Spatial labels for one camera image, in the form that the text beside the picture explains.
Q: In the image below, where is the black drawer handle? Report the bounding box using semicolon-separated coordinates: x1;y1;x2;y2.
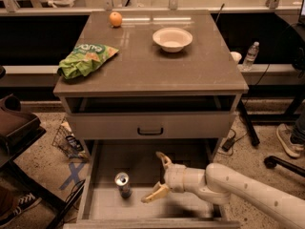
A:
137;127;164;136

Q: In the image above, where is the black chair base leg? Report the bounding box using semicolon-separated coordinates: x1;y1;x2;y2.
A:
264;156;305;177

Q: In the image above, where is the black white sneaker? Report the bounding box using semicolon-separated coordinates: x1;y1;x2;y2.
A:
0;192;42;228

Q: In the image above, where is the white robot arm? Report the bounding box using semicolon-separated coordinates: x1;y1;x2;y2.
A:
141;152;305;229

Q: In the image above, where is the white paper cup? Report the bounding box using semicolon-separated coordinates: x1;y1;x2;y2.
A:
231;52;242;64

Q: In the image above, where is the open grey middle drawer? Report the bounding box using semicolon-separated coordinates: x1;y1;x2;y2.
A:
64;139;240;229

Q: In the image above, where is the white paper bowl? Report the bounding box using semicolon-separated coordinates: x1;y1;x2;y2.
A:
152;28;193;52

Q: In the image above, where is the closed grey top drawer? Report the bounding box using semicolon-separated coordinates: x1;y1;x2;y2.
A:
66;112;236;139

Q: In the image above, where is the wire basket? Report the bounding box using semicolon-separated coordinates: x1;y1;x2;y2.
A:
51;118;89;162

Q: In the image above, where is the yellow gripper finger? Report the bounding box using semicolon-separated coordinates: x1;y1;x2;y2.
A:
155;152;173;170
141;182;170;203

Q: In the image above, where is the green chip bag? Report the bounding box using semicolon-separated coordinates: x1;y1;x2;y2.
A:
57;43;119;79

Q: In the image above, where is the grey drawer cabinet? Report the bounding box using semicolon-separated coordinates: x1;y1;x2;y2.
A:
54;10;248;156

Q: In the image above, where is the redbull can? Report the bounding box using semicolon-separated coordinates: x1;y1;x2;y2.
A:
114;172;132;198

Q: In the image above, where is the orange fruit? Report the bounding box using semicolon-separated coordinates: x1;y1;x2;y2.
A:
109;11;123;28

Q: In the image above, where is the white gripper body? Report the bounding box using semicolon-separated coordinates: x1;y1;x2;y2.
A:
164;163;187;193

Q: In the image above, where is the black power adapter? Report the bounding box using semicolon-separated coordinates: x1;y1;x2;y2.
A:
221;137;234;152

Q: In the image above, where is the black table leg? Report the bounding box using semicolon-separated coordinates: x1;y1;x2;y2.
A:
237;101;260;147

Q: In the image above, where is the grey sneaker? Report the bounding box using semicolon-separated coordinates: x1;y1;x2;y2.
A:
276;123;305;158

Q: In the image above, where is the clear plastic water bottle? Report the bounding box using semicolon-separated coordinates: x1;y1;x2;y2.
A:
242;42;259;71

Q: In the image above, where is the dark brown chair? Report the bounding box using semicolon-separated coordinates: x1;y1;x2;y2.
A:
0;94;46;169

